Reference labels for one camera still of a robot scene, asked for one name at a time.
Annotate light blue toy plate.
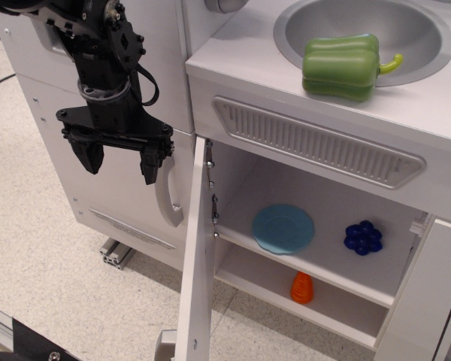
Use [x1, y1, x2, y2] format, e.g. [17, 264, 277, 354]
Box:
[252, 204, 315, 255]

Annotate grey cabinet door handle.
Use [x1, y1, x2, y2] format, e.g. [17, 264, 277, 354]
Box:
[154, 329, 177, 361]

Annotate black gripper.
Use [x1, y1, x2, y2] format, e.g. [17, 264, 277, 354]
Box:
[56, 93, 174, 185]

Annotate silver toy sink basin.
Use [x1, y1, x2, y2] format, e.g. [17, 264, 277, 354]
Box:
[273, 0, 451, 88]

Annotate green toy bell pepper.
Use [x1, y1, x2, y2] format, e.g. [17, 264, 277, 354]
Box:
[302, 34, 404, 102]

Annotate silver fridge emblem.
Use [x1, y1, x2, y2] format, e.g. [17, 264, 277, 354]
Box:
[89, 208, 177, 250]

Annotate grey ice dispenser recess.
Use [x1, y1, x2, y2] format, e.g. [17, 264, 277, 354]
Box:
[34, 23, 72, 59]

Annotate white cabinet door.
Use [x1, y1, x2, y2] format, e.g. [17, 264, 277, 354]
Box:
[174, 137, 216, 360]

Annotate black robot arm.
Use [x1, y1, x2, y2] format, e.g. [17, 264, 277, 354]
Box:
[0, 1, 174, 184]

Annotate orange toy carrot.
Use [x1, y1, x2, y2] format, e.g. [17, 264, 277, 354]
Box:
[290, 272, 314, 305]

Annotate aluminium extrusion bar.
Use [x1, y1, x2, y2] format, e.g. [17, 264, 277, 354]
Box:
[99, 238, 135, 270]

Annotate grey fridge door handle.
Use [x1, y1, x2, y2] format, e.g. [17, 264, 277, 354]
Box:
[155, 157, 184, 228]

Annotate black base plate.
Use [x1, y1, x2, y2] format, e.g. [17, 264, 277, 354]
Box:
[0, 319, 78, 361]

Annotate blue toy grapes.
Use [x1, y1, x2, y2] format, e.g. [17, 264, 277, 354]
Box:
[344, 220, 383, 256]

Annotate grey round knob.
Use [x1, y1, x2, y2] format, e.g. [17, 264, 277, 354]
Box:
[204, 0, 248, 14]

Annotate grey vent panel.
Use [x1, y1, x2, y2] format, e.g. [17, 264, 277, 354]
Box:
[212, 96, 426, 190]

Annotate white toy sink cabinet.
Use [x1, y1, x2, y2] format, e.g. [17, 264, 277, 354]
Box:
[186, 1, 451, 360]

